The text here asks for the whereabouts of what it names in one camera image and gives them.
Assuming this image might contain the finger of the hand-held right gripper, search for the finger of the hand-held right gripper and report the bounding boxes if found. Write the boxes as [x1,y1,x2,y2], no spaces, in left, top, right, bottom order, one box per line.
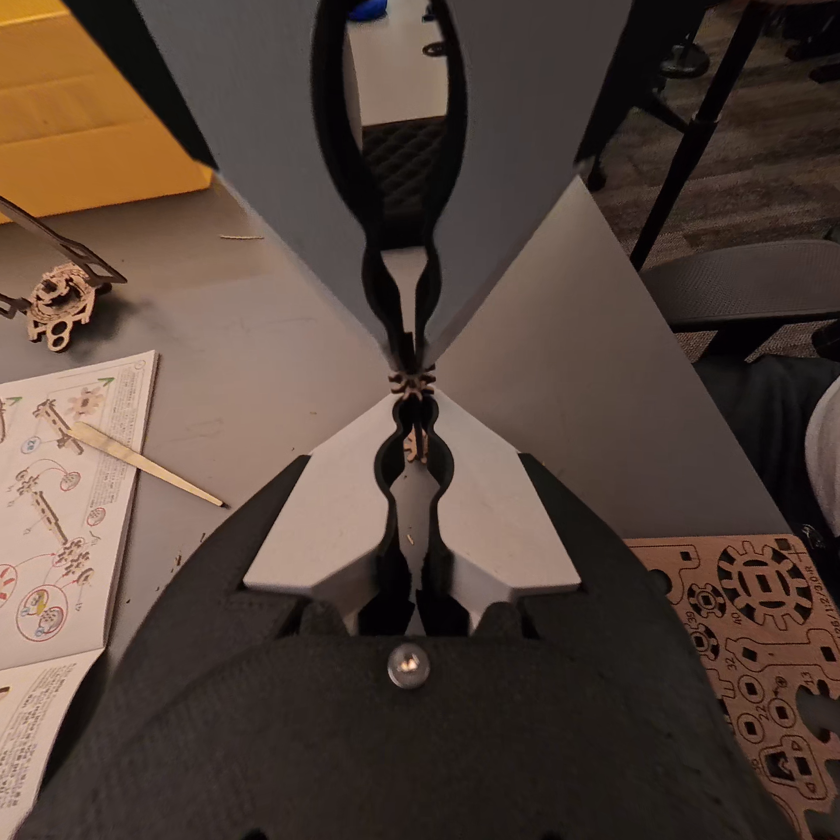
[134,0,409,370]
[415,0,635,363]

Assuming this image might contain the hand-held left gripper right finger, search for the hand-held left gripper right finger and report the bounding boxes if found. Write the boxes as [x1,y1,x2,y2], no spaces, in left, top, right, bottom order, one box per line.
[415,392,584,636]

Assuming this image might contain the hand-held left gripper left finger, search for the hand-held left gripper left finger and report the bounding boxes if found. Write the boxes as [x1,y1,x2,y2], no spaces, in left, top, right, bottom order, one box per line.
[243,394,421,636]

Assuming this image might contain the wooden axle with gears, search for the wooden axle with gears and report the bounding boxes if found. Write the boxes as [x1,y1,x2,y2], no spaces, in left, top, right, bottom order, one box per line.
[387,363,438,465]

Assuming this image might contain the small wooden model assembly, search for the small wooden model assembly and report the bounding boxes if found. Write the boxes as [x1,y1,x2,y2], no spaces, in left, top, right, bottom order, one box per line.
[0,196,129,355]

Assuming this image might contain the large wooden parts sheet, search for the large wooden parts sheet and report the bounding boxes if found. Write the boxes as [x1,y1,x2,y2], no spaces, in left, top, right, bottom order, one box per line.
[622,533,840,840]

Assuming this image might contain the yellow plastic bin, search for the yellow plastic bin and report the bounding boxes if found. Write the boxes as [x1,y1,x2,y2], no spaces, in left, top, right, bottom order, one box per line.
[0,0,219,225]

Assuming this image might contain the black mesh wrist rest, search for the black mesh wrist rest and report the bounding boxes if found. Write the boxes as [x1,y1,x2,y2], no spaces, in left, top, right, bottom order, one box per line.
[360,117,455,252]

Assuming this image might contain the black tripod leg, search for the black tripod leg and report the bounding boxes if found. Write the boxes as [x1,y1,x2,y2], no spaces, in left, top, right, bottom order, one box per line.
[629,0,772,271]

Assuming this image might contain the thin wooden stick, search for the thin wooden stick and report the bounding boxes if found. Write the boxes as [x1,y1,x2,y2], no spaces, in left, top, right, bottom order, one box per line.
[67,420,228,509]

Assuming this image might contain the folded instruction booklet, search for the folded instruction booklet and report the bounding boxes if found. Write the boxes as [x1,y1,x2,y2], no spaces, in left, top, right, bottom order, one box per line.
[0,350,160,840]

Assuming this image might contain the person's dark trousers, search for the person's dark trousers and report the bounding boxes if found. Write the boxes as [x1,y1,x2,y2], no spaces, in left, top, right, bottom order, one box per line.
[694,356,840,549]

